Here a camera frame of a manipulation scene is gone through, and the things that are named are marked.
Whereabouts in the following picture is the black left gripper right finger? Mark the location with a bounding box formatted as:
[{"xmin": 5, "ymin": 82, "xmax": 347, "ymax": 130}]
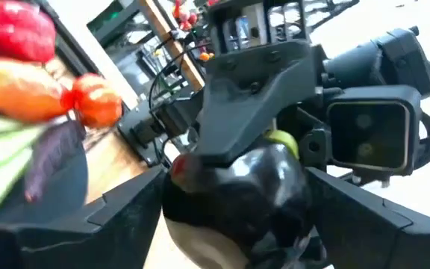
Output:
[{"xmin": 305, "ymin": 166, "xmax": 430, "ymax": 269}]

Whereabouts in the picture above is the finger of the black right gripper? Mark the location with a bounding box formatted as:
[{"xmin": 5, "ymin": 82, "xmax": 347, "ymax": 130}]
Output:
[{"xmin": 196, "ymin": 40, "xmax": 317, "ymax": 165}]

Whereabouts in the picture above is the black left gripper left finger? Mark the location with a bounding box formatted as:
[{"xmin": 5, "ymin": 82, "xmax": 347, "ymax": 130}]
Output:
[{"xmin": 0, "ymin": 165, "xmax": 168, "ymax": 269}]

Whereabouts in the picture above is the round dark eggplant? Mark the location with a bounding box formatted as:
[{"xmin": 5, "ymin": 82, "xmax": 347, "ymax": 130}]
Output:
[{"xmin": 161, "ymin": 129, "xmax": 315, "ymax": 269}]

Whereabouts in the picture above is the long purple eggplant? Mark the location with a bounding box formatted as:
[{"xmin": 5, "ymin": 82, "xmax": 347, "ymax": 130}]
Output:
[{"xmin": 23, "ymin": 119, "xmax": 87, "ymax": 204}]

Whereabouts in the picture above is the red bell pepper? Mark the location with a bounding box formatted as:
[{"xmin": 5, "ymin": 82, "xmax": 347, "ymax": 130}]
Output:
[{"xmin": 70, "ymin": 72, "xmax": 123, "ymax": 129}]

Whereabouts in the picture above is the orange bell pepper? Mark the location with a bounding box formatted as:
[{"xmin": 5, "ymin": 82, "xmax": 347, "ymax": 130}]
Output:
[{"xmin": 0, "ymin": 57, "xmax": 69, "ymax": 123}]

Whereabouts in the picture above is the glossy pink-red bell pepper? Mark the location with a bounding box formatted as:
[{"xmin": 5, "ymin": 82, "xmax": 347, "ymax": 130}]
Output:
[{"xmin": 0, "ymin": 0, "xmax": 57, "ymax": 64}]

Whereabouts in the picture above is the round dark mat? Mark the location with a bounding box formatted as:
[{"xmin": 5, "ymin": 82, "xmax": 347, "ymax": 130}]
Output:
[{"xmin": 0, "ymin": 147, "xmax": 90, "ymax": 225}]

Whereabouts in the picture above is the neighbouring wooden table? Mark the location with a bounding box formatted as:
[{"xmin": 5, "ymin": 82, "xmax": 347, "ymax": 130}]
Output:
[{"xmin": 136, "ymin": 0, "xmax": 207, "ymax": 93}]

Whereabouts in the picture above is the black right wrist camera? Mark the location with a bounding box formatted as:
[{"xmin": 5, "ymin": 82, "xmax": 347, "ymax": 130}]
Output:
[{"xmin": 325, "ymin": 84, "xmax": 424, "ymax": 177}]

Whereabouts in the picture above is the black table frame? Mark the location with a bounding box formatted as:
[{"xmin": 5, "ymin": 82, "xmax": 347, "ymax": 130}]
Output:
[{"xmin": 31, "ymin": 0, "xmax": 102, "ymax": 78}]

